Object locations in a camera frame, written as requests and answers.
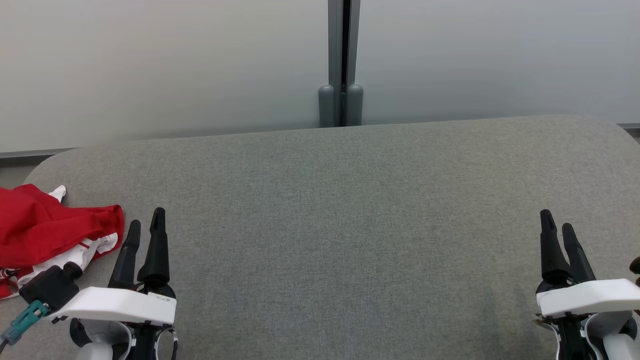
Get red shorts with white hem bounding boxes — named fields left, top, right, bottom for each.
left=0, top=183, right=126, bottom=269

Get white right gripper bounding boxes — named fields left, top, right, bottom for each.
left=535, top=209, right=640, bottom=360

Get left camera cable teal plug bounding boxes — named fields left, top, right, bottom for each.
left=0, top=300, right=51, bottom=348

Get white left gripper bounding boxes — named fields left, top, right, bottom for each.
left=50, top=207, right=178, bottom=360

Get grey metal partition post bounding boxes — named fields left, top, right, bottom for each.
left=318, top=0, right=364, bottom=128

